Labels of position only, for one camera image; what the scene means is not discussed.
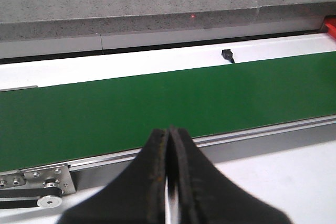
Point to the aluminium conveyor side rail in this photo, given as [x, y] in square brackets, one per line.
[95, 161]

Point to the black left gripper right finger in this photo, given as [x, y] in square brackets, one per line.
[202, 194]

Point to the black photoelectric sensor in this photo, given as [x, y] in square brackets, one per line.
[228, 55]

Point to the silver timing pulley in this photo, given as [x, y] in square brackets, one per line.
[53, 199]

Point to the black drive timing belt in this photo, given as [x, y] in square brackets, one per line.
[22, 198]

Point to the red plastic tray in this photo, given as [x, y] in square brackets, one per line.
[330, 24]

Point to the steel motor side bracket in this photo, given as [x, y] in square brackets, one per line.
[39, 177]

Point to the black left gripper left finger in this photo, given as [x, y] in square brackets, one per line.
[136, 195]

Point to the left grey stone shelf slab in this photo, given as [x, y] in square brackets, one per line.
[29, 19]

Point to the green conveyor belt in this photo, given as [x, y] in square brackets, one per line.
[59, 123]

